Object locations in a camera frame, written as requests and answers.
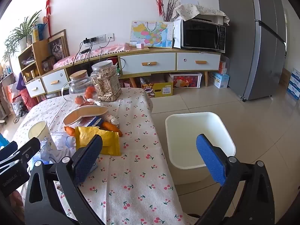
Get white crate with rabbit picture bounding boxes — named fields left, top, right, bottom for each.
left=169, top=73, right=202, bottom=89

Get white wall socket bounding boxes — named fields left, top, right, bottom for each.
left=90, top=33, right=114, bottom=44

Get colourful map bag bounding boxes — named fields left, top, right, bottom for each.
left=130, top=21, right=174, bottom=48

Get grey refrigerator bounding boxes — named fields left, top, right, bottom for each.
left=216, top=0, right=287, bottom=102

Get long wooden cabinet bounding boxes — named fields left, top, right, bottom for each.
left=23, top=44, right=222, bottom=99

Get cherry print tablecloth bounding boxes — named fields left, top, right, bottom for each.
left=12, top=87, right=200, bottom=225

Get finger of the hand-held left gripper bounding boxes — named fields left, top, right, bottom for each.
left=17, top=137, right=41, bottom=162

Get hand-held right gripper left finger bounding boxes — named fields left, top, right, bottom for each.
left=25, top=134, right=106, bottom=225

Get yellow cardboard box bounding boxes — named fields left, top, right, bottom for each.
left=140, top=77, right=174, bottom=98

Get red plastic bags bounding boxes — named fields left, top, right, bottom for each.
left=7, top=84, right=38, bottom=111

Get green potted plant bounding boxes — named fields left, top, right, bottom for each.
left=3, top=10, right=43, bottom=59

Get wooden shelf unit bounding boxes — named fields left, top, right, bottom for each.
left=17, top=39, right=51, bottom=82

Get white cabinet drawer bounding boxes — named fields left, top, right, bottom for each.
left=177, top=52, right=221, bottom=71
left=42, top=69, right=69, bottom=93
left=25, top=78, right=46, bottom=98
left=121, top=52, right=176, bottom=75

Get yellow snack wrapper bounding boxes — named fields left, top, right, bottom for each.
left=75, top=126, right=121, bottom=156

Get dried branches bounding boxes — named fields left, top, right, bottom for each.
left=162, top=0, right=183, bottom=22

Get blue white small carton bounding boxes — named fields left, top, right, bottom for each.
left=78, top=116, right=104, bottom=128

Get clear plastic jar of seeds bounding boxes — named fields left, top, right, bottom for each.
left=90, top=60, right=122, bottom=102

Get glass pitcher with cork lid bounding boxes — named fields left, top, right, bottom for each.
left=61, top=70, right=93, bottom=102

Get framed picture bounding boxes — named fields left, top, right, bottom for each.
left=48, top=29, right=70, bottom=59

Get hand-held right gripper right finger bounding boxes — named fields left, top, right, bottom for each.
left=194, top=133, right=276, bottom=225

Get white printed plastic bag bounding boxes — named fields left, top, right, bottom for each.
left=39, top=137, right=72, bottom=164

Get black charger cables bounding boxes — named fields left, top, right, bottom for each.
left=73, top=37, right=110, bottom=68

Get red patterned snack packet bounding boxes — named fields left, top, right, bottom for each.
left=81, top=98, right=104, bottom=107

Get white plastic bin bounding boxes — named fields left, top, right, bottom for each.
left=165, top=112, right=236, bottom=185

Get large orange carrot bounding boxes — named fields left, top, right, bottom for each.
left=100, top=121, right=123, bottom=137

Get brown cardboard box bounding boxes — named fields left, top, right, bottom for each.
left=279, top=68, right=292, bottom=88

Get white crumpled wrapper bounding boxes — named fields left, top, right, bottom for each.
left=104, top=114, right=120, bottom=126

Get clear plastic bottle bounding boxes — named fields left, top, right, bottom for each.
left=50, top=132, right=77, bottom=151

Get red chili string decoration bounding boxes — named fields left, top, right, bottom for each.
left=44, top=0, right=53, bottom=35

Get light blue printed box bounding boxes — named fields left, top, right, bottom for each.
left=209, top=71, right=230, bottom=89

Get white paper cup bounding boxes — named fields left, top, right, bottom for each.
left=28, top=121, right=58, bottom=150

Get floral cover cloth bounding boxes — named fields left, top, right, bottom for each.
left=175, top=4, right=230, bottom=26

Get black microwave oven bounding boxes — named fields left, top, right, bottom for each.
left=180, top=19, right=227, bottom=53

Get blue watering can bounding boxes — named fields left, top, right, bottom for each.
left=37, top=23, right=50, bottom=41

